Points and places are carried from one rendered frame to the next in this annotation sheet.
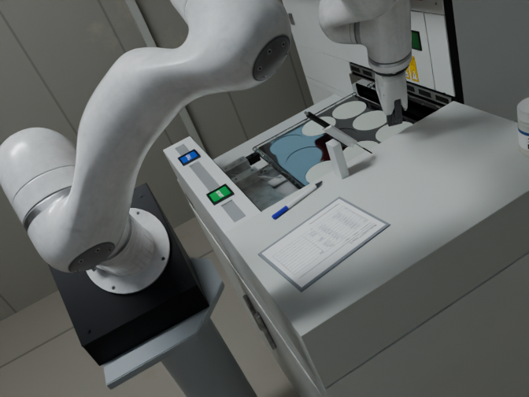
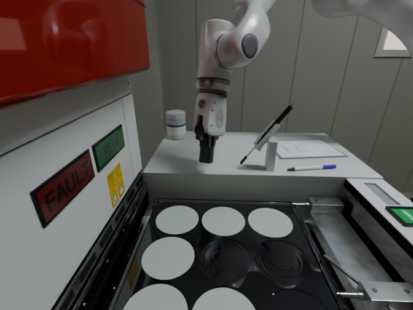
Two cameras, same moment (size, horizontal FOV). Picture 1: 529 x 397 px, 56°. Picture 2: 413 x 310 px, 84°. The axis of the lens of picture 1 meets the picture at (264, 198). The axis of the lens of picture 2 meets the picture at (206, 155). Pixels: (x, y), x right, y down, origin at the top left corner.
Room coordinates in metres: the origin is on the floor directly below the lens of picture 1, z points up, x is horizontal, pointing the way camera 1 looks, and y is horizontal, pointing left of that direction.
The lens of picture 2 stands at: (1.48, -0.20, 1.26)
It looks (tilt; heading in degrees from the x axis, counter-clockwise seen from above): 24 degrees down; 195
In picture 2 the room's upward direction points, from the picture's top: straight up
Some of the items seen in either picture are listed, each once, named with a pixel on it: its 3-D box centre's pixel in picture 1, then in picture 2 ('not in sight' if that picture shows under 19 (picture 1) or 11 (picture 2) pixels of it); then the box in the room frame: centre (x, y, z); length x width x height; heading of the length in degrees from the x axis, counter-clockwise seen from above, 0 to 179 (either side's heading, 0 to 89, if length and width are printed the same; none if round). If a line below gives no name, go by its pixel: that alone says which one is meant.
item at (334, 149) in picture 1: (341, 146); (265, 146); (0.90, -0.19, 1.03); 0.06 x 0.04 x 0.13; 103
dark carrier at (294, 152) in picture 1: (338, 139); (224, 259); (1.17, -0.25, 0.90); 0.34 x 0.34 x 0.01; 13
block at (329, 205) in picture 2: not in sight; (324, 205); (0.93, -0.03, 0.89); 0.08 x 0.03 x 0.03; 103
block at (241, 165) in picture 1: (234, 168); not in sight; (1.25, 0.04, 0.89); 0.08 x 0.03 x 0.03; 103
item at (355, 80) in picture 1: (397, 103); (113, 262); (1.23, -0.45, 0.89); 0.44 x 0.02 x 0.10; 13
